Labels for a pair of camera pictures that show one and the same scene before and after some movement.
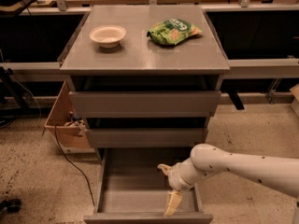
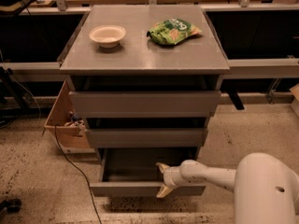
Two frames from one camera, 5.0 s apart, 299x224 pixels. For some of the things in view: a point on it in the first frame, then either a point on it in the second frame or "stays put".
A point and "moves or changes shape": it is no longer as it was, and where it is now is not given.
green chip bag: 172,31 stays put
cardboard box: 67,130 stays put
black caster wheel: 12,205 stays put
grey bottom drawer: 130,189 moves or changes shape
